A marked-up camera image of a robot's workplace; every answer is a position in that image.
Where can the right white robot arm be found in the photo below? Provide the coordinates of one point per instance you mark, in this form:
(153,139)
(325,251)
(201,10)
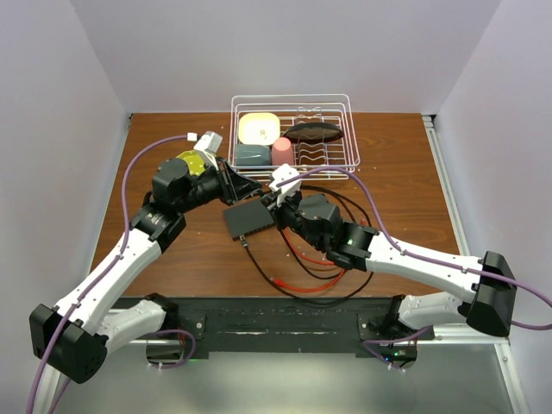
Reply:
(476,291)

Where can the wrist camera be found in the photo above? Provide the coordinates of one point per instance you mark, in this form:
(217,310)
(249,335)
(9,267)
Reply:
(209,143)
(285,182)

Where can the green scalloped plate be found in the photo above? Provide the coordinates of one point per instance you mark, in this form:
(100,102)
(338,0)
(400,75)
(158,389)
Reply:
(194,161)

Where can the yellow square bowl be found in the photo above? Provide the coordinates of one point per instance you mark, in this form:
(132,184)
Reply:
(258,128)

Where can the white wire dish rack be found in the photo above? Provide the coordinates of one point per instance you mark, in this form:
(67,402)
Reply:
(292,110)

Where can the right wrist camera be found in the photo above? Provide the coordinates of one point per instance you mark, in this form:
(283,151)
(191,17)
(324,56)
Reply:
(285,182)

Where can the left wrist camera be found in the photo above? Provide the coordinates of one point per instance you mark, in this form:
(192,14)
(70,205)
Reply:
(209,143)

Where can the dark brown oval plate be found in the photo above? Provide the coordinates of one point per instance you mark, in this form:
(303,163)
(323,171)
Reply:
(314,132)

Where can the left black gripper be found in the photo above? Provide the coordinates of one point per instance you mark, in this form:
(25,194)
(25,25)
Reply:
(233,185)

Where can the grey-blue cup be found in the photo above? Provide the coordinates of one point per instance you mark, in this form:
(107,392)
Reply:
(252,155)

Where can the pink plastic cup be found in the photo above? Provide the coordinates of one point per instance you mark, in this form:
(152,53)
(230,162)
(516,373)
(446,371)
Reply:
(282,152)

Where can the black network switch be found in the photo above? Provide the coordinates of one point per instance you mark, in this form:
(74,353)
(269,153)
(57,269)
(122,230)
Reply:
(247,218)

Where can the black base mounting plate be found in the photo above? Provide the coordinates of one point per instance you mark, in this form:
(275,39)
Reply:
(283,325)

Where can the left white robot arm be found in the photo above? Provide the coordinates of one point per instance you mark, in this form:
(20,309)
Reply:
(77,334)

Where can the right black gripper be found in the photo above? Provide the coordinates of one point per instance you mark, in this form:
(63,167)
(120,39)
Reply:
(271,202)

